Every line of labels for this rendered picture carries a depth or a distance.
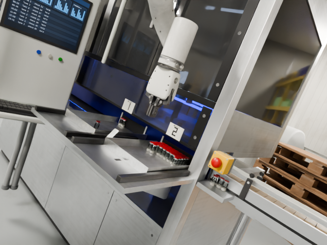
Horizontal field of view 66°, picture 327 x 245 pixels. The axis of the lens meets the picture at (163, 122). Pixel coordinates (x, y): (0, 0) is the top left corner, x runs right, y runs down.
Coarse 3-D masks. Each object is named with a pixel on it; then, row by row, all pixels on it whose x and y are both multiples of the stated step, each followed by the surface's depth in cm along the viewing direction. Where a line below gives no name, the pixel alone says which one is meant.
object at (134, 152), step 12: (108, 144) 101; (120, 144) 110; (132, 144) 116; (144, 144) 122; (120, 156) 96; (132, 156) 92; (144, 156) 108; (156, 156) 115; (144, 168) 88; (156, 168) 91; (168, 168) 97; (180, 168) 104
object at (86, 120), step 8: (72, 112) 120; (80, 112) 129; (88, 112) 132; (72, 120) 119; (80, 120) 115; (88, 120) 130; (96, 120) 136; (104, 120) 142; (112, 120) 147; (88, 128) 111; (104, 128) 127; (112, 128) 133; (120, 128) 139; (136, 136) 128; (144, 136) 133
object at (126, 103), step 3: (126, 99) 136; (126, 102) 135; (129, 102) 134; (132, 102) 132; (123, 105) 136; (126, 105) 135; (132, 105) 132; (123, 108) 136; (126, 108) 135; (129, 108) 133; (132, 108) 132; (129, 111) 133
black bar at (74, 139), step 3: (72, 138) 93; (75, 138) 93; (78, 138) 94; (81, 138) 95; (84, 138) 96; (87, 138) 97; (90, 138) 99; (93, 138) 100; (96, 138) 101; (99, 138) 103; (72, 141) 93; (75, 141) 93; (78, 141) 94; (81, 141) 95; (84, 141) 96; (87, 141) 97; (90, 141) 98; (93, 141) 99; (96, 141) 100; (99, 141) 101; (102, 141) 103
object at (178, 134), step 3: (171, 123) 115; (171, 126) 115; (174, 126) 114; (177, 126) 113; (168, 129) 116; (171, 129) 115; (174, 129) 114; (180, 129) 112; (183, 129) 111; (168, 132) 116; (171, 132) 115; (174, 132) 114; (177, 132) 113; (180, 132) 112; (168, 135) 116; (171, 135) 115; (177, 135) 113; (180, 135) 112; (174, 138) 113; (177, 138) 112; (180, 138) 111
